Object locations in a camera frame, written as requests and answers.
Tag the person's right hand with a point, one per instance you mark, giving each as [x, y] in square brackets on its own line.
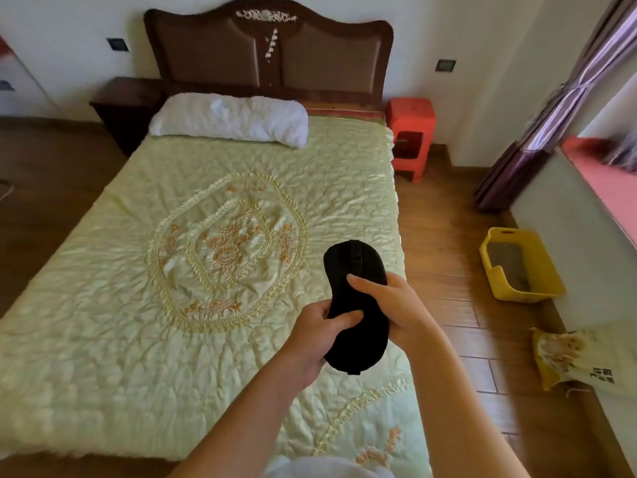
[402, 308]

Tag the person's left hand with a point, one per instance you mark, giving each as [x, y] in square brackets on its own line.
[309, 338]

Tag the person's left thumb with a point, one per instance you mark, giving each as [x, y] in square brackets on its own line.
[344, 321]

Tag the person's right thumb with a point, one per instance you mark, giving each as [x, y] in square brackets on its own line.
[364, 288]

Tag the black sleep eye mask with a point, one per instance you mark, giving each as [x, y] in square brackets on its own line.
[356, 303]

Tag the person's left forearm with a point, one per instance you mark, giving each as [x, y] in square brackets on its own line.
[234, 423]

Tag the person's right forearm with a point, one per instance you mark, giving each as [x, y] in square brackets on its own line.
[458, 403]

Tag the pale yellow embroidered bedspread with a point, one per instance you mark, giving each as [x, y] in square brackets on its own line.
[199, 293]

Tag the person's white shirt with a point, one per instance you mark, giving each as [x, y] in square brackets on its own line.
[313, 467]

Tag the yellow plastic litter box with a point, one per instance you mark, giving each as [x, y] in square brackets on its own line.
[520, 266]

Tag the red plastic stool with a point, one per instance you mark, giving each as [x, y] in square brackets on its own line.
[412, 136]

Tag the white pillow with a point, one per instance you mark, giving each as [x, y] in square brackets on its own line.
[229, 118]

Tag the yellow printed sack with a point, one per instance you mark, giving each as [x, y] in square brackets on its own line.
[582, 360]

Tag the dark wooden padded headboard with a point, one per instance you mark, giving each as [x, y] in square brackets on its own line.
[268, 49]

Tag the red window seat cushion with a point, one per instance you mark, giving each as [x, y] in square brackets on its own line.
[604, 176]

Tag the purple curtain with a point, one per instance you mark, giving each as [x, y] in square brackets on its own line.
[557, 104]

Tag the dark wooden nightstand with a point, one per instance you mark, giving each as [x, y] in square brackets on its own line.
[127, 111]

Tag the black wall switch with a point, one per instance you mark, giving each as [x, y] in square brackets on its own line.
[116, 44]
[445, 65]

